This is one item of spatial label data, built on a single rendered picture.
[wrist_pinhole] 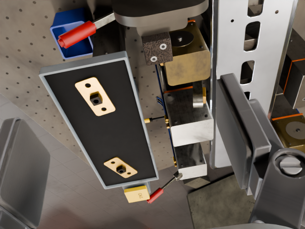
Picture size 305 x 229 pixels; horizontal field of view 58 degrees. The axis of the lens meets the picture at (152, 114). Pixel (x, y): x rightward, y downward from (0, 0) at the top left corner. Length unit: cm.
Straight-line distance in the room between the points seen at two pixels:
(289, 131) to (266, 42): 38
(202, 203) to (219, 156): 223
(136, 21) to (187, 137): 37
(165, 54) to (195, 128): 22
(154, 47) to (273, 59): 34
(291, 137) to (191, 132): 41
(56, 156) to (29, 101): 151
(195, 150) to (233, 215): 214
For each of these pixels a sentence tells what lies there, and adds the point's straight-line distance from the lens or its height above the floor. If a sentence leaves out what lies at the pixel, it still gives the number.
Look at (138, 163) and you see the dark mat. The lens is 64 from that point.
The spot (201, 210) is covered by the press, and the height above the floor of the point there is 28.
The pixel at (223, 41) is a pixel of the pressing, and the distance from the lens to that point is 65.
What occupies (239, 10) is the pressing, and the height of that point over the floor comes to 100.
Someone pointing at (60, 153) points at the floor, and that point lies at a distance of 257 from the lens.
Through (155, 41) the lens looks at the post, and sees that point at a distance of 49.
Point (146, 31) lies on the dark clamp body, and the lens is 51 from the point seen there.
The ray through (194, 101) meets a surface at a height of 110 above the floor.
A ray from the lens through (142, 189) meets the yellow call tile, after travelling 75.
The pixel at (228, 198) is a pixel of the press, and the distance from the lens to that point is 308.
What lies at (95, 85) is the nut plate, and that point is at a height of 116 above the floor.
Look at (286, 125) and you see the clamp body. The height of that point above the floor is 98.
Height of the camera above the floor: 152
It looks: 44 degrees down
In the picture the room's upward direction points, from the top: 171 degrees clockwise
